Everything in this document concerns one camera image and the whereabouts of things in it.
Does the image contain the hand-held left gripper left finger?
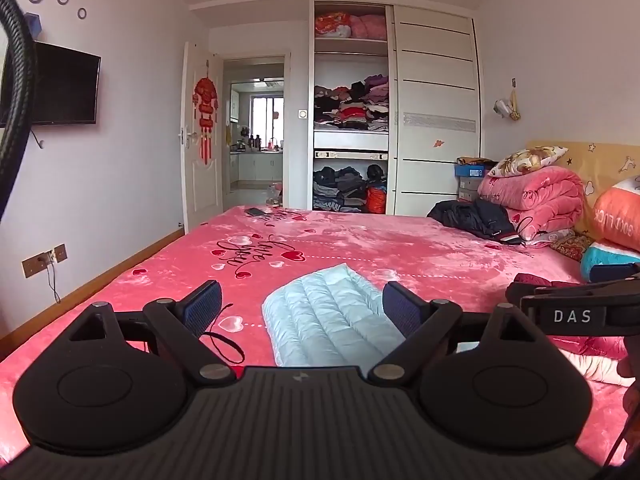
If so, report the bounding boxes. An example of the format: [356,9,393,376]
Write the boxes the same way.
[67,280,237,388]

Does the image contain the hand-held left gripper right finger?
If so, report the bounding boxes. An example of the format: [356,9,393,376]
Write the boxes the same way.
[367,281,543,386]

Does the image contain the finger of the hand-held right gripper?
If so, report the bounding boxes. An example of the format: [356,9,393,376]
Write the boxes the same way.
[506,282,606,307]
[590,262,640,285]

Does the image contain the light blue down jacket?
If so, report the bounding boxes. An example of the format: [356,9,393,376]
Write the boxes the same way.
[262,262,408,368]

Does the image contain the pile of dark clothes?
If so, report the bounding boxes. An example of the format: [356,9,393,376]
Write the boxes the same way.
[313,164,387,213]

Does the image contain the pile of colourful folded clothes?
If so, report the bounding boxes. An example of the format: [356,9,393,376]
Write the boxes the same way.
[314,75,390,132]

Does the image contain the teal and white cushion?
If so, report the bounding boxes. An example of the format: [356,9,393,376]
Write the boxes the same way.
[580,240,640,283]

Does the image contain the dark red jacket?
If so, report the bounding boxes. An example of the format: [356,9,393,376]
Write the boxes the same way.
[506,272,630,361]

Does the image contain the dark patterned cushion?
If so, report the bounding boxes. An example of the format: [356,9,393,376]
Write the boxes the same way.
[550,232,596,262]

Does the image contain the pale pink jacket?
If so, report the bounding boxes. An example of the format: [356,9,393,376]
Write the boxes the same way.
[565,350,636,388]

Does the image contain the orange printed pillow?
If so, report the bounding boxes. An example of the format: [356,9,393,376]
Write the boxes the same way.
[590,177,640,253]

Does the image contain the pink heart printed blanket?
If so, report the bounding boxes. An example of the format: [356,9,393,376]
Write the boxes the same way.
[0,205,640,466]

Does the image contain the black jacket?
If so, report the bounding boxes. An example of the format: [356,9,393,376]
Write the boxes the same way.
[426,197,526,247]

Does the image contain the pink folded quilt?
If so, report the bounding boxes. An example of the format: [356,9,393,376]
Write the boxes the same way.
[477,166,586,246]

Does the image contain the yellow printed headboard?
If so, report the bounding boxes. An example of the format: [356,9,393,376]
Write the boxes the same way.
[525,140,640,241]

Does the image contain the grey shoe box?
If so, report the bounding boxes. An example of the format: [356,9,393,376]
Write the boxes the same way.
[457,177,488,203]

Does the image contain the white room door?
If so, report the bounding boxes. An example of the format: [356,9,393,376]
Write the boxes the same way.
[181,42,224,233]

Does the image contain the floral pillow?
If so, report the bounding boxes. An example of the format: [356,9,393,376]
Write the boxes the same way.
[487,146,570,178]

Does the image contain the white kitchen cabinets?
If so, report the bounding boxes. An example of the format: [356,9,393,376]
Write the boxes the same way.
[230,152,283,186]

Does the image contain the kitchen window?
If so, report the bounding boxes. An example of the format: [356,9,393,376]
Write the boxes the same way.
[251,95,284,141]

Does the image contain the white sliding door wardrobe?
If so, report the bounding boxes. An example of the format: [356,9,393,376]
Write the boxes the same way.
[312,0,483,216]

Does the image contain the red knot hanging ornament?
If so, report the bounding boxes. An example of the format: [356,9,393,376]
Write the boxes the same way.
[194,76,220,165]

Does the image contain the pink folded bedding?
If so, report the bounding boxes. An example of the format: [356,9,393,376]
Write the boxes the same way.
[350,14,387,40]

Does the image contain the red patterned folded bedding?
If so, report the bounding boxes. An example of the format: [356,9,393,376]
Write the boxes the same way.
[315,12,353,38]

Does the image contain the black cord loop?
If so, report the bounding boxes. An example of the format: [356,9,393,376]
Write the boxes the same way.
[206,316,246,364]

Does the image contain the black charger cable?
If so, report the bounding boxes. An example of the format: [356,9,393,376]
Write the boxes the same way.
[46,255,62,305]

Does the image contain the bronze wall socket plate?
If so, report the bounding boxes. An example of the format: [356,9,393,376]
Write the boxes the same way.
[21,244,67,278]

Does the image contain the black wall television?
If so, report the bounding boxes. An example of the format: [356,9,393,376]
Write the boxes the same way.
[0,41,102,128]

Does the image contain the black braided hose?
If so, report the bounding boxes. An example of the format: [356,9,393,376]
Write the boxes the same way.
[0,0,38,221]

